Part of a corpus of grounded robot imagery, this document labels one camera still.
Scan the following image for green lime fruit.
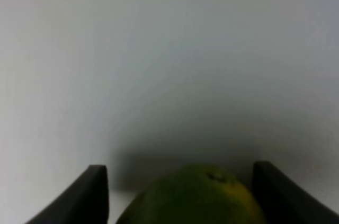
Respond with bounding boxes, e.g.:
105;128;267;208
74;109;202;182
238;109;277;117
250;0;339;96
117;165;267;223

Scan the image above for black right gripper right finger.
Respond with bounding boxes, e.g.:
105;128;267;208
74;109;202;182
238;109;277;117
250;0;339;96
252;161;338;224

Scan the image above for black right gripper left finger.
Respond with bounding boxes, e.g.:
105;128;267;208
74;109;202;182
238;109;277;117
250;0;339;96
28;165;109;223

